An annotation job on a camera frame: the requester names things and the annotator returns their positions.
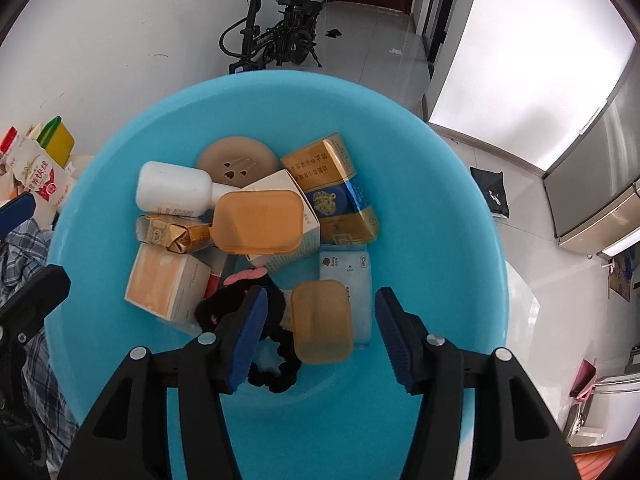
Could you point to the white plastic bottle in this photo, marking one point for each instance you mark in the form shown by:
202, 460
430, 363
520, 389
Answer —
170, 187

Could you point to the green and yellow carton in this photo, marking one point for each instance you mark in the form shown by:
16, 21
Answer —
57, 140

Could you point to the black scrunchie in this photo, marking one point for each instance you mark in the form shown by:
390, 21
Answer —
280, 370

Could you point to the stainless steel refrigerator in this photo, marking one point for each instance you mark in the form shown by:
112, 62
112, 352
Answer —
600, 175

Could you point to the gold and blue box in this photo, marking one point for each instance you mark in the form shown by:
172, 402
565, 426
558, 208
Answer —
325, 170

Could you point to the orange and white box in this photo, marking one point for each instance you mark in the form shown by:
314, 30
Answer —
160, 280

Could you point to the gold foil box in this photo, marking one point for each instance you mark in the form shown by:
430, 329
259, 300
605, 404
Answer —
175, 232

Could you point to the black bag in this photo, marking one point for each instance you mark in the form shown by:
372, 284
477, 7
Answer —
490, 190

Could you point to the light blue packet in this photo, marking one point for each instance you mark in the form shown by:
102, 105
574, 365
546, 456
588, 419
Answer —
350, 270

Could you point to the red and white tube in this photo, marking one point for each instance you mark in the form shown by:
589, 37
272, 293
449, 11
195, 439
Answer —
215, 280

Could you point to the tan round pad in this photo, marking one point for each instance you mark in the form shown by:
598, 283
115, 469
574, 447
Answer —
240, 152

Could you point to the dark sliding door frame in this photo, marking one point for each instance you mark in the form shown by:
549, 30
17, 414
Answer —
440, 10

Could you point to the pink hair clip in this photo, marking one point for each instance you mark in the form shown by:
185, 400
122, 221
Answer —
245, 276

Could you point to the white cardboard box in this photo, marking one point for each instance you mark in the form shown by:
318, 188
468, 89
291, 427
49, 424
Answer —
274, 182

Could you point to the blue plastic basin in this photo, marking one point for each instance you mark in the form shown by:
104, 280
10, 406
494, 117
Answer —
425, 210

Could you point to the small orange translucent box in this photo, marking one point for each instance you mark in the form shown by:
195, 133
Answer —
320, 320

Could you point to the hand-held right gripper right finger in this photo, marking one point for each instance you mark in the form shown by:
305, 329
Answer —
395, 340

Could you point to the black bicycle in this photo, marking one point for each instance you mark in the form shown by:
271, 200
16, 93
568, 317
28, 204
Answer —
290, 35

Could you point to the large orange translucent box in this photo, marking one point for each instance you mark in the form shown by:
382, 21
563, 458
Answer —
255, 220

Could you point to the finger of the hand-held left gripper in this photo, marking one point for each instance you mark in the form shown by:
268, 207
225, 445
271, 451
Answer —
15, 212

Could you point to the blue plaid shirt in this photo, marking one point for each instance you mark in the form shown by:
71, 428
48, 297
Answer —
40, 370

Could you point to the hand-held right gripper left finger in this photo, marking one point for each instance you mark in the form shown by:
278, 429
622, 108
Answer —
245, 345

